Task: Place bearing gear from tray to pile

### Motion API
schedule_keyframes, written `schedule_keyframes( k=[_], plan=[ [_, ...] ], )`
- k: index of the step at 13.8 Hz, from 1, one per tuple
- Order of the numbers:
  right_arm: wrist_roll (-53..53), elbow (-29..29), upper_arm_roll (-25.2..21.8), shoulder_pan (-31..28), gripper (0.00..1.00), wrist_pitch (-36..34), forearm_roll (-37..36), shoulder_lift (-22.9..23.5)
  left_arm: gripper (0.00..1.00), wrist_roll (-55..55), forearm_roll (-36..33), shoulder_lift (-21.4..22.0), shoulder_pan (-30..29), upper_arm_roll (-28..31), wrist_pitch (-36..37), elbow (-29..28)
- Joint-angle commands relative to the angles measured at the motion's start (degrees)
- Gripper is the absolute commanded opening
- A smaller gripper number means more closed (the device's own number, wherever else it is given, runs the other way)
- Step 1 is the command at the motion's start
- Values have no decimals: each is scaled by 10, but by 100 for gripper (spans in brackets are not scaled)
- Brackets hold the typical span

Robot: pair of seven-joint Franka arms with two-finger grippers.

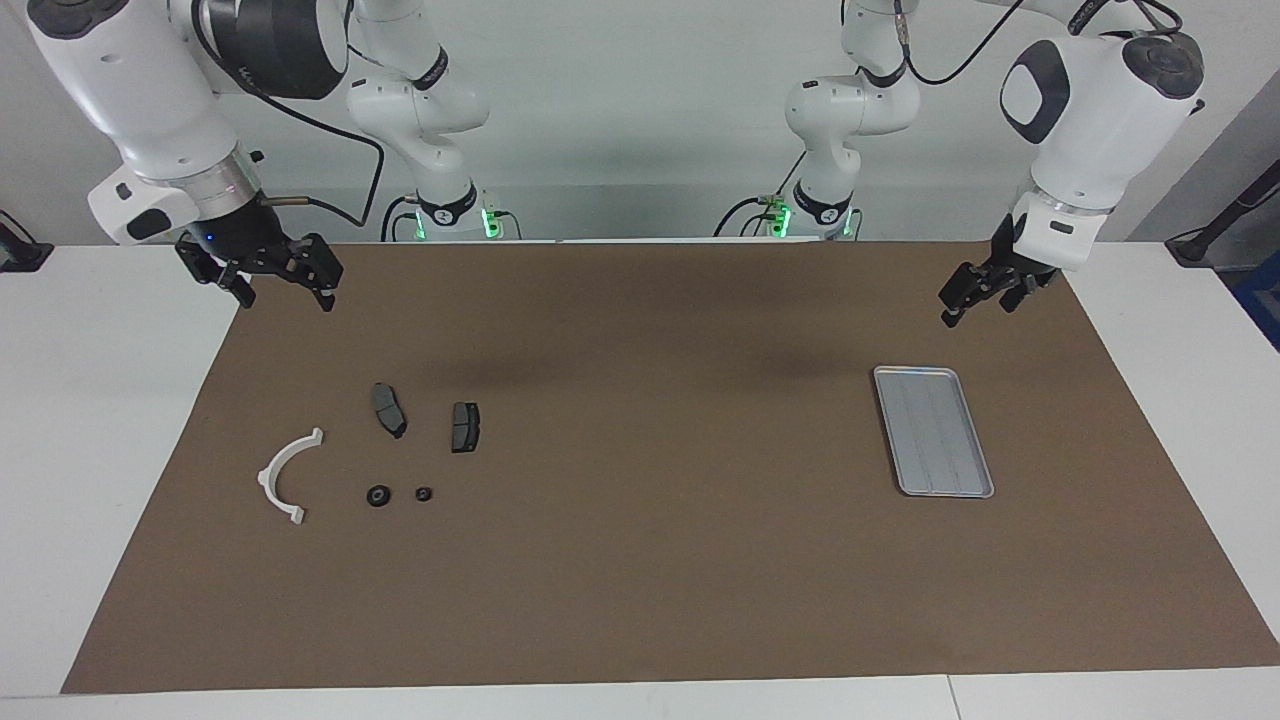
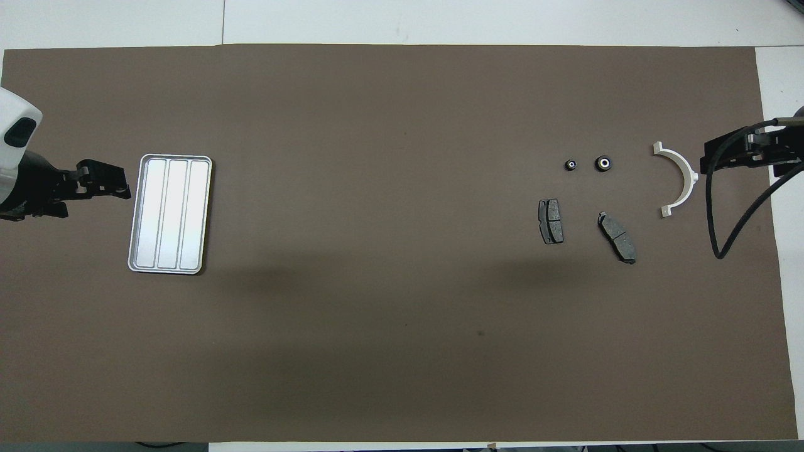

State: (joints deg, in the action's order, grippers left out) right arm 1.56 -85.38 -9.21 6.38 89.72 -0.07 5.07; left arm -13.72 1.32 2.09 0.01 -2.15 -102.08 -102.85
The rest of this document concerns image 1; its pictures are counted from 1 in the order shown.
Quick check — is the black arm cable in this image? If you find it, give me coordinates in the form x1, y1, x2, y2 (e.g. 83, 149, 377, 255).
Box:
893, 0, 1183, 87
190, 0, 386, 231

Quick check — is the silver metal tray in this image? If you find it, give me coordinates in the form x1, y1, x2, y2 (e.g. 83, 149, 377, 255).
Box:
873, 366, 996, 499

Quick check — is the white semicircular bracket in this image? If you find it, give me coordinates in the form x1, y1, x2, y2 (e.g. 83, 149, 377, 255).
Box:
257, 428, 326, 527

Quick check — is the black pole stand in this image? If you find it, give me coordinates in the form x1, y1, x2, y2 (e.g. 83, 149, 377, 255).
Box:
1165, 160, 1280, 267

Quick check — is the black clamp stand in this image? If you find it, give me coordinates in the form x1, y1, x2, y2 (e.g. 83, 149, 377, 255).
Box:
0, 210, 54, 273

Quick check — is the curved grey brake pad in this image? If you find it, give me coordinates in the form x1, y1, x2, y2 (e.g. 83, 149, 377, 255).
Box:
371, 383, 409, 440

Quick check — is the brown table mat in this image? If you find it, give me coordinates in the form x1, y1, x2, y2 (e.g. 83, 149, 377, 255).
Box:
60, 240, 1280, 696

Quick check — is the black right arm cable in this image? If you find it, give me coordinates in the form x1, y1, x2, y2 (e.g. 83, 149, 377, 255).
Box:
190, 0, 386, 231

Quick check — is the black base cable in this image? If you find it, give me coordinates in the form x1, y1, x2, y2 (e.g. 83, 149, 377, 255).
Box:
380, 195, 426, 243
713, 150, 807, 239

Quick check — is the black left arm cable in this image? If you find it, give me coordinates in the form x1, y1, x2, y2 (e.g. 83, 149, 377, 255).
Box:
893, 0, 1183, 87

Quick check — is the blue bin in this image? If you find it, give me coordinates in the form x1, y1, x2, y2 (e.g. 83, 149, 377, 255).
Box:
1232, 275, 1280, 351

